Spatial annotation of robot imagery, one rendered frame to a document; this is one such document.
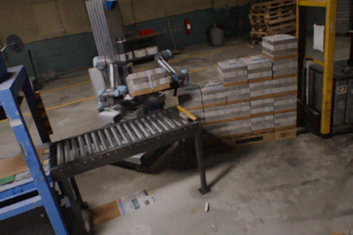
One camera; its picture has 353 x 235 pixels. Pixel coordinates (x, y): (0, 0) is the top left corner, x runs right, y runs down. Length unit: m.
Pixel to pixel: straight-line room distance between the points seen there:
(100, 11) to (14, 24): 6.38
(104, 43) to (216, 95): 1.46
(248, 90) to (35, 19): 7.37
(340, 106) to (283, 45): 1.04
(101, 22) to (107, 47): 0.29
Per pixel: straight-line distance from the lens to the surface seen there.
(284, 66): 3.53
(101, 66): 3.10
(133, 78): 2.83
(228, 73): 3.34
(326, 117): 3.78
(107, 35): 3.37
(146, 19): 9.94
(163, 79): 2.91
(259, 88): 3.50
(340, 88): 3.76
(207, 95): 3.37
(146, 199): 3.08
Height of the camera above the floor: 1.92
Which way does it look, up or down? 22 degrees down
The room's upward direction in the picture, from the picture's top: 9 degrees counter-clockwise
